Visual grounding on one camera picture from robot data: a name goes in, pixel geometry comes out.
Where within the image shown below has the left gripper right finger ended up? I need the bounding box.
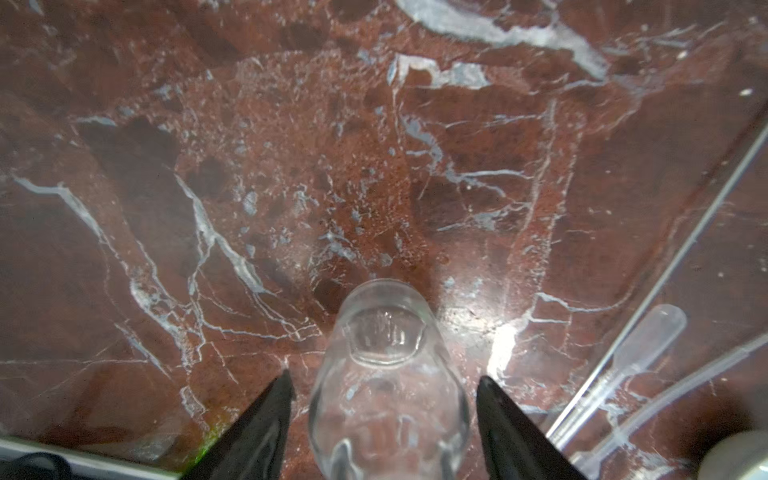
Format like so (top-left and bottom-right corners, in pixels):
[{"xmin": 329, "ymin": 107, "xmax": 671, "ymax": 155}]
[{"xmin": 476, "ymin": 376, "xmax": 585, "ymax": 480}]

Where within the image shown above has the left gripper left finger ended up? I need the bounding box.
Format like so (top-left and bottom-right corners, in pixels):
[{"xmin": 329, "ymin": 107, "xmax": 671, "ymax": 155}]
[{"xmin": 182, "ymin": 370, "xmax": 294, "ymax": 480}]

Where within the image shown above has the small clear glass beaker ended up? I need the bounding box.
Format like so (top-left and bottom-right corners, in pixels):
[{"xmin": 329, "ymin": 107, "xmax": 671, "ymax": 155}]
[{"xmin": 309, "ymin": 279, "xmax": 470, "ymax": 479}]

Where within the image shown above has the clear plastic pipette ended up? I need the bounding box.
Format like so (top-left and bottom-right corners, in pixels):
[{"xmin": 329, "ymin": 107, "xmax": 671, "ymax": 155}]
[
  {"xmin": 571, "ymin": 333, "xmax": 767, "ymax": 479},
  {"xmin": 548, "ymin": 304, "xmax": 687, "ymax": 450}
]

